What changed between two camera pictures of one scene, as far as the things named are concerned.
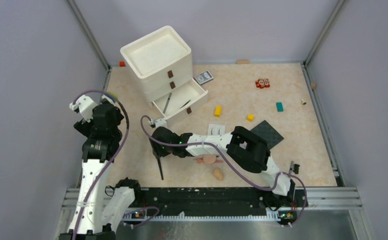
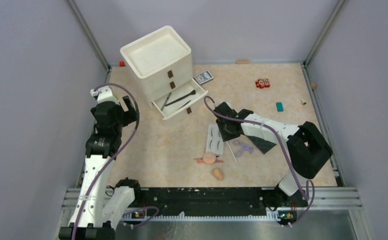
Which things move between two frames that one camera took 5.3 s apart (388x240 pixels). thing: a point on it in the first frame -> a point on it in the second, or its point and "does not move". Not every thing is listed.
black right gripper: (157, 151) -> (226, 136)
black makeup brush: (161, 170) -> (194, 92)
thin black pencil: (185, 104) does not move
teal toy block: (280, 108) does not move
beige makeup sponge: (217, 173) does not move
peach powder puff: (209, 158) does not move
